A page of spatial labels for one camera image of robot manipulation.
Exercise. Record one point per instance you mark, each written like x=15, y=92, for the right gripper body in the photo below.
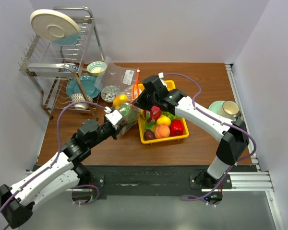
x=152, y=100

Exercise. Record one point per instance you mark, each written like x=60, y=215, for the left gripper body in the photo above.
x=105, y=131

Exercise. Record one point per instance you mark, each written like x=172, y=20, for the green bell pepper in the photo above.
x=129, y=112

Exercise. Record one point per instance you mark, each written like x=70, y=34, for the orange zip top bag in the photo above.
x=132, y=92

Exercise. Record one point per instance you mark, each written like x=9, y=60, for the yellow lemon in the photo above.
x=119, y=100

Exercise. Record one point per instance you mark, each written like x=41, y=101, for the yellow plastic tray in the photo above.
x=141, y=123

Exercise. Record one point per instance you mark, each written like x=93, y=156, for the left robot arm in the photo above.
x=63, y=171

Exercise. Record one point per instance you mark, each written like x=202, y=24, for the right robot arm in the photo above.
x=231, y=135

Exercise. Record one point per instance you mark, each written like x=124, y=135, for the clear bag with label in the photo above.
x=115, y=75

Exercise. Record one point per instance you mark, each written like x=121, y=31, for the red dragon fruit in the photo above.
x=151, y=117

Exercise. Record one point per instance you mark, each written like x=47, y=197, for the small yellow fruit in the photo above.
x=163, y=120

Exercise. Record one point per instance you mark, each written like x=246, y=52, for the green grapes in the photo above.
x=170, y=116

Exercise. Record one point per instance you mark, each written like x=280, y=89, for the dark purple plum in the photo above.
x=149, y=135

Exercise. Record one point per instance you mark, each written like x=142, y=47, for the floral grey bowl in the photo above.
x=109, y=93

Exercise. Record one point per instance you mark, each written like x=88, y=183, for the orange peach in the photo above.
x=162, y=131

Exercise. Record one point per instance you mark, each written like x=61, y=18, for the red bell pepper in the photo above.
x=176, y=128

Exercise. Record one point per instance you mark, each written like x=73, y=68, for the teal scalloped plate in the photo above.
x=88, y=83

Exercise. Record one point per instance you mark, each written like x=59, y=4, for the teal striped small bowl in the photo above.
x=97, y=67

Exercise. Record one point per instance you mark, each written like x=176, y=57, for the green saucer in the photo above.
x=216, y=106

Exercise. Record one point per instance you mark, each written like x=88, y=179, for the metal dish rack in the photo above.
x=50, y=67

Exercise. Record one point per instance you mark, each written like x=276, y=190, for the cream mug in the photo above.
x=229, y=109

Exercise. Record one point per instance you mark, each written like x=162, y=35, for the beige and teal plate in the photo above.
x=55, y=27

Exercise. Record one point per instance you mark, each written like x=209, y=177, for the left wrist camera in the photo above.
x=115, y=118

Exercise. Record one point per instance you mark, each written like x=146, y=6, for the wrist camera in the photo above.
x=115, y=118
x=161, y=75

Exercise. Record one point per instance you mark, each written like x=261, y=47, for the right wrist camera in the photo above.
x=161, y=75

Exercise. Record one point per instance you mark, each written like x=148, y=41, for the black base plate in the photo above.
x=144, y=180

